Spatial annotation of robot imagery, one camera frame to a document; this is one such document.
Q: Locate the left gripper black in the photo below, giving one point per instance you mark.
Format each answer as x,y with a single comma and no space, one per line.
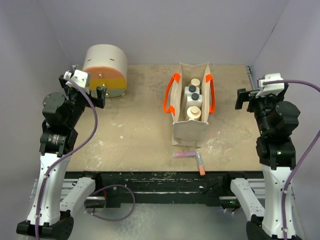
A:
92,101

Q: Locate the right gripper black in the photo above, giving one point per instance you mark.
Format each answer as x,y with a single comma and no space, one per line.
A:
244,95

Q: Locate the white square bottle black cap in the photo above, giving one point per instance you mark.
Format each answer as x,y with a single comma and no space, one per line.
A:
194,100

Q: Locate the cream bottle with round cap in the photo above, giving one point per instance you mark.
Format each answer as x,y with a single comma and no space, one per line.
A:
193,113

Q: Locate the canvas bag with orange handles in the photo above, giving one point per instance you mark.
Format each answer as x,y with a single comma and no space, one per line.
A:
189,132

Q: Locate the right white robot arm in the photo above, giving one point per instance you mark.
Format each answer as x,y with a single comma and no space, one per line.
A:
276,119

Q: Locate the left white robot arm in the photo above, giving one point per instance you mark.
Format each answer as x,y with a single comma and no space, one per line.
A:
51,217

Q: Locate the beige and orange cylinder box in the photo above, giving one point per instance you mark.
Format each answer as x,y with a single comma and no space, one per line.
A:
108,67

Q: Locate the pink tube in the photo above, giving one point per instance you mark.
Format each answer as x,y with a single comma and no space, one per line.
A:
184,154

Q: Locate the orange tube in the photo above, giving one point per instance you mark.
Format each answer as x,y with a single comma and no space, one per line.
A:
200,164

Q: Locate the aluminium frame rail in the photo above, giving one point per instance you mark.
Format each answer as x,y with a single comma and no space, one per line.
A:
249,73

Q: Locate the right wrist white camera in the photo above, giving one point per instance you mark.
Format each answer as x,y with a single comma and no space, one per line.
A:
269,85

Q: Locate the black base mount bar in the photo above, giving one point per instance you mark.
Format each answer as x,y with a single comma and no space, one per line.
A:
174,187

